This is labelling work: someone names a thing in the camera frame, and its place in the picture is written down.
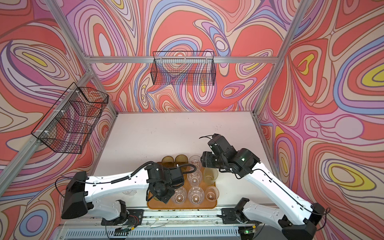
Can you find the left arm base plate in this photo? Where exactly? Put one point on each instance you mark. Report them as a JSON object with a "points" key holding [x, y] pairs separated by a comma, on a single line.
{"points": [[131, 217]]}

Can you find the dark olive glass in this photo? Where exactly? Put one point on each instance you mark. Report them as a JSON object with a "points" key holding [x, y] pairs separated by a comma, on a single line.
{"points": [[181, 161]]}

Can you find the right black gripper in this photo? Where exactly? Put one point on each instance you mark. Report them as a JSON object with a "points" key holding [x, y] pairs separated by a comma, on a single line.
{"points": [[206, 159]]}

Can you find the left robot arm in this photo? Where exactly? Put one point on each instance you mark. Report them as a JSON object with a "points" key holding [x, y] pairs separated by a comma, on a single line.
{"points": [[86, 195]]}

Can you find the pink glass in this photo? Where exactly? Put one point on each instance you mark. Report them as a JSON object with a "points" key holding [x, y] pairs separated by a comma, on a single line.
{"points": [[212, 193]]}

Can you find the back black wire basket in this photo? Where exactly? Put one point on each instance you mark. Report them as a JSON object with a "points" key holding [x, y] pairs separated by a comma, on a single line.
{"points": [[183, 68]]}

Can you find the black wire basket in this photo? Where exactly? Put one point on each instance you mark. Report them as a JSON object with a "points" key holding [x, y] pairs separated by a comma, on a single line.
{"points": [[73, 123], [183, 68]]}

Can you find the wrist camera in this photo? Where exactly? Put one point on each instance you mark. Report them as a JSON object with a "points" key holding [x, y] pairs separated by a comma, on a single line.
{"points": [[221, 147], [174, 176]]}

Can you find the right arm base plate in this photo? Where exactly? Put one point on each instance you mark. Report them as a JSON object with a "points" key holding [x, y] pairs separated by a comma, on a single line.
{"points": [[230, 216]]}

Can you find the tall pale green glass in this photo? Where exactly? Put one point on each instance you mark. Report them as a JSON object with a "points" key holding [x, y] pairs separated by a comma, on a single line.
{"points": [[210, 176]]}

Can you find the brown glass back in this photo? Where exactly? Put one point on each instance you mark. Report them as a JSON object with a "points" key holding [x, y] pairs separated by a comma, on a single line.
{"points": [[168, 162]]}

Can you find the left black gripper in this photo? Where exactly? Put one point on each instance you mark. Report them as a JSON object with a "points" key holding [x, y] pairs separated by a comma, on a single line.
{"points": [[166, 200]]}

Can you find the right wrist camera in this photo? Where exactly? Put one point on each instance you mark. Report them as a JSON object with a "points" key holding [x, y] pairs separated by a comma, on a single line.
{"points": [[221, 147]]}

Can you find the left black wire basket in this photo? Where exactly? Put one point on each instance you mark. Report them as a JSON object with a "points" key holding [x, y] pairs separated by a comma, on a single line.
{"points": [[73, 123]]}

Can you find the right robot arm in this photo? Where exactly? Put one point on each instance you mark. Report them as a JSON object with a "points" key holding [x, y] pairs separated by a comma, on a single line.
{"points": [[295, 217]]}

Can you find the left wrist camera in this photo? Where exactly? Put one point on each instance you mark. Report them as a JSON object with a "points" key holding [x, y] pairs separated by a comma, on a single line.
{"points": [[174, 176]]}

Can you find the small clear glass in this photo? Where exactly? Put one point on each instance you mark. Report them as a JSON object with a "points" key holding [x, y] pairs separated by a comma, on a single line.
{"points": [[130, 193]]}

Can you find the brown plastic tray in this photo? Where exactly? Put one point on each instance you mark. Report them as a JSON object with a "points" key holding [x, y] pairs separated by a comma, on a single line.
{"points": [[180, 205]]}

